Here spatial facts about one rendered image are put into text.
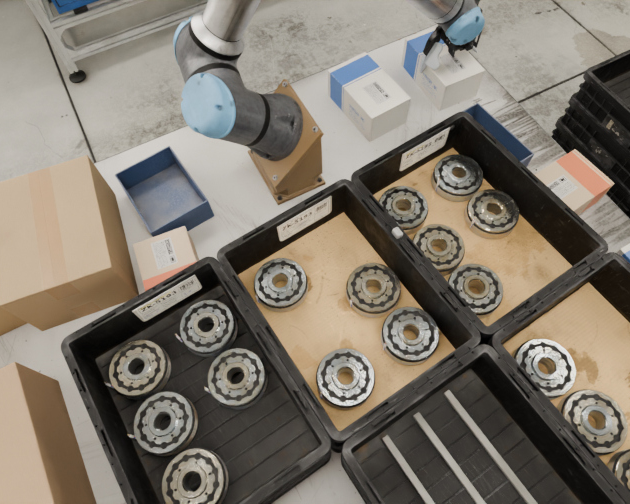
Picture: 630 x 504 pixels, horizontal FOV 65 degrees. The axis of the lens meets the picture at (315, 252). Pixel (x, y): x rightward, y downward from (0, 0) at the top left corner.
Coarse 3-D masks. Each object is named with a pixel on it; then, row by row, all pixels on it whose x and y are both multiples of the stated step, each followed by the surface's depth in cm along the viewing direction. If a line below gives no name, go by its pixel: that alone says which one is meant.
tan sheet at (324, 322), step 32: (352, 224) 104; (288, 256) 101; (320, 256) 101; (352, 256) 100; (320, 288) 97; (288, 320) 95; (320, 320) 94; (352, 320) 94; (384, 320) 94; (288, 352) 92; (320, 352) 92; (384, 352) 91; (448, 352) 91; (384, 384) 89; (352, 416) 86
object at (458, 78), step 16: (432, 32) 135; (416, 48) 132; (448, 48) 132; (416, 64) 134; (448, 64) 129; (464, 64) 129; (416, 80) 138; (432, 80) 130; (448, 80) 126; (464, 80) 127; (480, 80) 130; (432, 96) 133; (448, 96) 130; (464, 96) 133
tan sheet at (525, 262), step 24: (432, 168) 109; (432, 192) 107; (432, 216) 104; (456, 216) 104; (480, 240) 101; (504, 240) 101; (528, 240) 101; (504, 264) 98; (528, 264) 98; (552, 264) 98; (504, 288) 96; (528, 288) 96; (504, 312) 94
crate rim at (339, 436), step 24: (360, 192) 95; (288, 216) 93; (240, 240) 91; (240, 288) 87; (432, 288) 86; (456, 312) 85; (480, 336) 82; (288, 360) 81; (456, 360) 80; (408, 384) 79; (312, 408) 77; (384, 408) 77; (336, 432) 76
